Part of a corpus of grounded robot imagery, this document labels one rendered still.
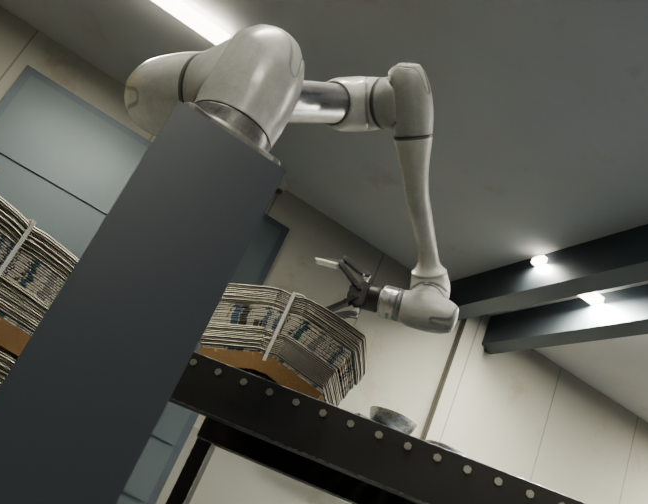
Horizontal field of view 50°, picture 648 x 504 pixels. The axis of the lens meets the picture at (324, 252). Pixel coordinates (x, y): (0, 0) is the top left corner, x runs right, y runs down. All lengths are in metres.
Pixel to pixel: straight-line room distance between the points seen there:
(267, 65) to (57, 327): 0.55
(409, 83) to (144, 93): 0.68
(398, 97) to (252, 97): 0.65
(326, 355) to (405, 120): 0.61
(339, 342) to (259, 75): 0.78
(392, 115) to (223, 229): 0.81
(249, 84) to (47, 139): 4.82
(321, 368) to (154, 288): 0.77
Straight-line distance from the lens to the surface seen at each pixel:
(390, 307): 1.87
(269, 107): 1.18
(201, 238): 1.04
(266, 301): 1.79
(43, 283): 1.46
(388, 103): 1.76
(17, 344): 1.45
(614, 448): 8.36
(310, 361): 1.71
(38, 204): 5.77
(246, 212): 1.07
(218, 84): 1.19
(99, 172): 5.90
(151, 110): 1.36
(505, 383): 7.36
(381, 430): 1.54
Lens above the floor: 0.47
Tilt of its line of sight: 23 degrees up
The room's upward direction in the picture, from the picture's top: 25 degrees clockwise
